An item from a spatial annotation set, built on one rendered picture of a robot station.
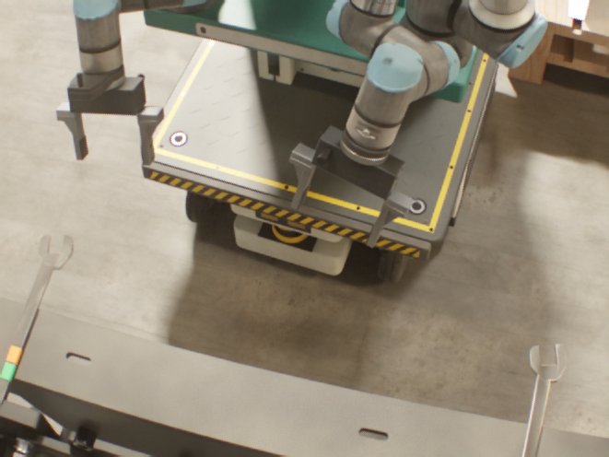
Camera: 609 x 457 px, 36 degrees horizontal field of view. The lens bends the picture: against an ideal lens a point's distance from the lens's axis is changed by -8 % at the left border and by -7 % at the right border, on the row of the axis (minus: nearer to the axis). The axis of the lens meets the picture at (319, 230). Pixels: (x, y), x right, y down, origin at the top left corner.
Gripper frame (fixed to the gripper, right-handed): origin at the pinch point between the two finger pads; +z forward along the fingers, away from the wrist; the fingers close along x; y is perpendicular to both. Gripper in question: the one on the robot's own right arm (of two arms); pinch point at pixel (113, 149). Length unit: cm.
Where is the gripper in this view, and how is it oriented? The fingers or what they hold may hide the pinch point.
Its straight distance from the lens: 173.0
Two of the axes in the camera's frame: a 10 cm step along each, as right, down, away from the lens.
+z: 0.4, 8.2, 5.6
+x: -9.7, -1.0, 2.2
